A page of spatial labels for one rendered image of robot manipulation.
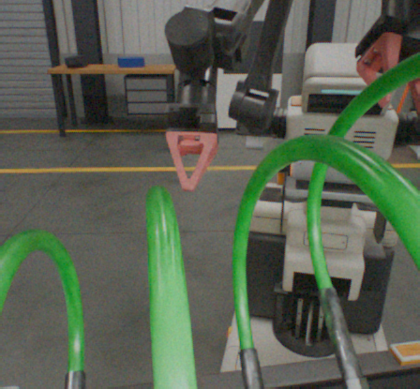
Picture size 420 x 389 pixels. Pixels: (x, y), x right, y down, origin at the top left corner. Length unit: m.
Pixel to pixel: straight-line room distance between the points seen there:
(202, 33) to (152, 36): 5.99
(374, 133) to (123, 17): 5.70
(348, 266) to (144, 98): 4.36
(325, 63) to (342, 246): 0.53
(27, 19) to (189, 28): 6.34
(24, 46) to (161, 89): 2.52
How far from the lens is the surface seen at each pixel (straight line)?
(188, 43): 0.50
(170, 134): 0.51
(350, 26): 6.87
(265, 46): 0.95
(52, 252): 0.31
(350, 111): 0.33
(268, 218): 1.46
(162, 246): 0.15
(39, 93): 6.90
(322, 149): 0.18
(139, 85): 5.24
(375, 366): 0.70
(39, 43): 6.79
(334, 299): 0.41
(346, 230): 1.19
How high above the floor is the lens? 1.43
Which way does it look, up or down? 21 degrees down
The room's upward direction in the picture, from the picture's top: straight up
